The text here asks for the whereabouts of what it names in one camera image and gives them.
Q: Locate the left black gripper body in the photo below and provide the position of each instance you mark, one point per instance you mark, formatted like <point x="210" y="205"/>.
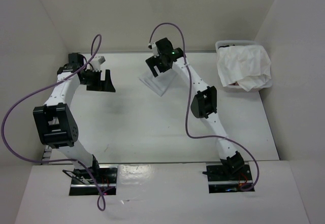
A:
<point x="84" y="81"/>

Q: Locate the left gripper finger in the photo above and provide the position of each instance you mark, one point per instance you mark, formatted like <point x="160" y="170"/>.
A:
<point x="108" y="85"/>
<point x="93" y="81"/>

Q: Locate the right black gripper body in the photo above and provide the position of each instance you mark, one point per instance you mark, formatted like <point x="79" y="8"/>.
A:
<point x="161" y="55"/>

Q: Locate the white pleated skirt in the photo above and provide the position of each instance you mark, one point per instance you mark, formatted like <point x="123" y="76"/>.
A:
<point x="243" y="64"/>

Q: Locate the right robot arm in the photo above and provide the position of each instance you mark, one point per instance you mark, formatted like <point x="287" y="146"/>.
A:
<point x="203" y="102"/>

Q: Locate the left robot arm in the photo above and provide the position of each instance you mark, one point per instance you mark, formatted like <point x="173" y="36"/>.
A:
<point x="83" y="159"/>

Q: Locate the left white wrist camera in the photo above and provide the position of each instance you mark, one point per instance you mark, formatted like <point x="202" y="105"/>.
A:
<point x="96" y="63"/>

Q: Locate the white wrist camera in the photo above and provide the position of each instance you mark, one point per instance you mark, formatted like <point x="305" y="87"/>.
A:
<point x="96" y="63"/>
<point x="154" y="49"/>

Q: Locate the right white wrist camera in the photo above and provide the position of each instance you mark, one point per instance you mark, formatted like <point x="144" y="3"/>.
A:
<point x="154" y="49"/>

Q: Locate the aluminium table edge rail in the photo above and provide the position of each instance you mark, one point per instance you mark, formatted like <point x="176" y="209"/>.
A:
<point x="47" y="155"/>

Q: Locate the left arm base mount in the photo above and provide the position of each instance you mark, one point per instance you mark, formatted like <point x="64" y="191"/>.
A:
<point x="83" y="185"/>

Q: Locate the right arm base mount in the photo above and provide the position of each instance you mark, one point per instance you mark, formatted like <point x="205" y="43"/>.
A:
<point x="220" y="182"/>

